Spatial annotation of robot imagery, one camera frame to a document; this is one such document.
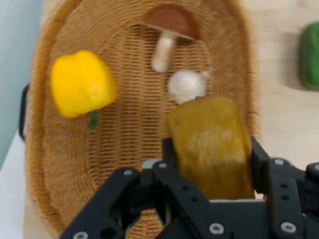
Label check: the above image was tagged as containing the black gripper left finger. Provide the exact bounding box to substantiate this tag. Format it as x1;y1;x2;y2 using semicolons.
59;137;226;239

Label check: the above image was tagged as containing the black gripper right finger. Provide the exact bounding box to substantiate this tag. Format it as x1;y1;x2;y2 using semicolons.
250;135;319;239

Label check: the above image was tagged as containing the brown potato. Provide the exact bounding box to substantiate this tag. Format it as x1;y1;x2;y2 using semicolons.
166;96;256;201

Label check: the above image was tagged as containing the oval wicker basket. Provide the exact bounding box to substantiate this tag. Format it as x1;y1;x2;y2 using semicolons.
24;0;263;239

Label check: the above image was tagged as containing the white garlic bulb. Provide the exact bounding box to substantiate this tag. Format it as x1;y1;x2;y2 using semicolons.
167;69;210;105

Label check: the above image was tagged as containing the green bell pepper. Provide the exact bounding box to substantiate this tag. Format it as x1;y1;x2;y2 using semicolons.
297;21;319;92

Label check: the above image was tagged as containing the yellow bell pepper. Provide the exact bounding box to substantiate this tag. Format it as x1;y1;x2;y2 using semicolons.
50;49;119;130

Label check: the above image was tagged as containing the brown cap mushroom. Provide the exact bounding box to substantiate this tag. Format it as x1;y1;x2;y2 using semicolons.
144;4;201;74

